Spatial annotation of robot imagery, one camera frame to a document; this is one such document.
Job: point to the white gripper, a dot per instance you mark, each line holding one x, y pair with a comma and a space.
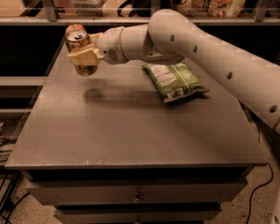
109, 46

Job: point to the orange LaCroix soda can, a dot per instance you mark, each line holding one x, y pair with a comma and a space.
76, 38

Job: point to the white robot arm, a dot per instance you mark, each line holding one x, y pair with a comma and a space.
169, 37

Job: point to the green chip bag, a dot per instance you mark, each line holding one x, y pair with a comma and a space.
174, 82

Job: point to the grey drawer cabinet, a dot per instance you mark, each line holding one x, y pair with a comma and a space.
92, 144

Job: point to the printed snack bag on shelf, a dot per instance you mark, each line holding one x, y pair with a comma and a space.
216, 8

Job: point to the round drawer knob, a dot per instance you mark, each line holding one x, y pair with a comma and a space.
137, 199

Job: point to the grey metal shelf rail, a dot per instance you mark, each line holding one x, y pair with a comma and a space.
262, 12

